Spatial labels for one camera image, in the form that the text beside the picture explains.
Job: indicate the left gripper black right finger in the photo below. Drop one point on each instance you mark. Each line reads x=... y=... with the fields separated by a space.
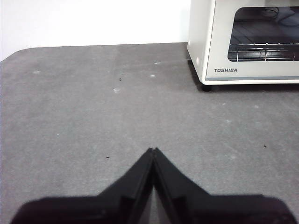
x=222 y=210

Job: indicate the white Toshiba toaster oven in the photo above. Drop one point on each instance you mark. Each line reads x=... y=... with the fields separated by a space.
x=198 y=35

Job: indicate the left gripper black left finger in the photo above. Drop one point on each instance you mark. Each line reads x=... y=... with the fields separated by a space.
x=93 y=210

